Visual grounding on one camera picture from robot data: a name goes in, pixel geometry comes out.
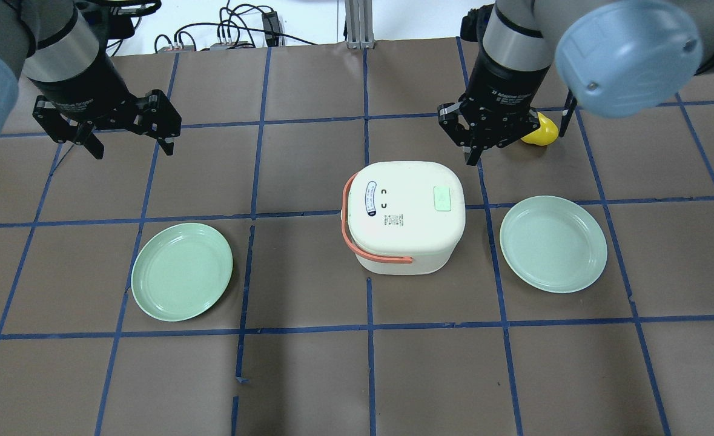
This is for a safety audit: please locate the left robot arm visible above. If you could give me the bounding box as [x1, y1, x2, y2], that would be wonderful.
[0, 1, 182, 159]

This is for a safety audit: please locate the yellow toy bell pepper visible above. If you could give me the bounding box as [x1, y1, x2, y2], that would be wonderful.
[520, 111, 560, 147]

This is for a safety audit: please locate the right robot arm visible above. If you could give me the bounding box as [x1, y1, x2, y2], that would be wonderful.
[437, 1, 714, 166]

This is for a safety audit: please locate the green plate near cooker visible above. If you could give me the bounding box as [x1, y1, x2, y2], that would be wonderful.
[500, 196, 608, 294]

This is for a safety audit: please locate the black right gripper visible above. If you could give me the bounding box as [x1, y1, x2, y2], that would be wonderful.
[437, 51, 577, 167]

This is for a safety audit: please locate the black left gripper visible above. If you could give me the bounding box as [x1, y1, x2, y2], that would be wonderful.
[32, 54, 182, 160]

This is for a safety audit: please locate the white rice cooker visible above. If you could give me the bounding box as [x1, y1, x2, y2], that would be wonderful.
[340, 161, 466, 276]

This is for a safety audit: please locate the green plate far side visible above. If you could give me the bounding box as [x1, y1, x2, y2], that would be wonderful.
[130, 222, 233, 322]

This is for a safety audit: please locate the aluminium frame post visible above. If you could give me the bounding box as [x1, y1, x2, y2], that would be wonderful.
[345, 0, 375, 50]

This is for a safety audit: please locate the black cables bundle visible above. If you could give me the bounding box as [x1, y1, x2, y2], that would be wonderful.
[154, 0, 333, 54]

